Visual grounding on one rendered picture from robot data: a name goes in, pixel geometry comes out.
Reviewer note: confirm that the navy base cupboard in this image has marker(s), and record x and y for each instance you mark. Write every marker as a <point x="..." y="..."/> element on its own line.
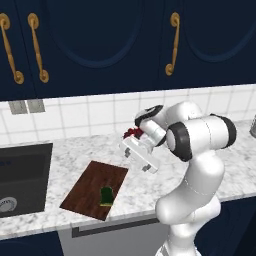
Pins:
<point x="30" y="245"/>
<point x="233" y="226"/>

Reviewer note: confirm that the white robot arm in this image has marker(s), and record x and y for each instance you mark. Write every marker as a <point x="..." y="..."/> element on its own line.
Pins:
<point x="200" y="173"/>

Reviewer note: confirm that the dark wooden cutting board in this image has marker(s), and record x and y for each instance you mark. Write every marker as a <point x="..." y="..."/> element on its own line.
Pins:
<point x="93" y="190"/>

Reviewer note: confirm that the green sponge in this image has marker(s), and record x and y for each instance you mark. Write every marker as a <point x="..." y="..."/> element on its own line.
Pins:
<point x="106" y="196"/>

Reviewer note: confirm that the black sink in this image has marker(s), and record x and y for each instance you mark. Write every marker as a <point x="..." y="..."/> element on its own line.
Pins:
<point x="23" y="176"/>

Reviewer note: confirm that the navy cupboard door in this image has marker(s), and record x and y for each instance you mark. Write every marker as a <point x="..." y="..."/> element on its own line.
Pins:
<point x="96" y="43"/>
<point x="213" y="43"/>
<point x="8" y="90"/>

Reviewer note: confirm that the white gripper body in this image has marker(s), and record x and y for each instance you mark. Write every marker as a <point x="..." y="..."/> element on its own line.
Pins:
<point x="140" y="154"/>

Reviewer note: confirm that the dark red round object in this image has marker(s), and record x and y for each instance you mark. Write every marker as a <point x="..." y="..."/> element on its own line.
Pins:
<point x="131" y="132"/>

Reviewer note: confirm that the grey dishwasher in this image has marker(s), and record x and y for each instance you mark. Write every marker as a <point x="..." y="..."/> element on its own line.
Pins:
<point x="120" y="241"/>

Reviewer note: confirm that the grey wall outlet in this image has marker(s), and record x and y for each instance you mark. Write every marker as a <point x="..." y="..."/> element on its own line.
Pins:
<point x="35" y="106"/>
<point x="17" y="107"/>

